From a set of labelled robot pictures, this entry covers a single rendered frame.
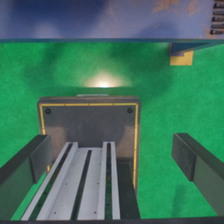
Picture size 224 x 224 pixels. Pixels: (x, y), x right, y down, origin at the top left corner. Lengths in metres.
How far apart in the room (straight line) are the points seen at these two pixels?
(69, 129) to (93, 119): 0.18
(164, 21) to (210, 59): 0.88
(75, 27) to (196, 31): 0.51
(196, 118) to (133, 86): 0.64
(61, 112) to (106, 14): 0.66
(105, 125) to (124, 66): 0.54
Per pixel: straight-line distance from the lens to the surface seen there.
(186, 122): 1.60
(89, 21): 0.76
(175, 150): 0.17
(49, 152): 0.17
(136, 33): 0.75
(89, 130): 1.13
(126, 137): 1.15
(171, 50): 1.45
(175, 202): 2.03
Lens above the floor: 1.36
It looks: 75 degrees down
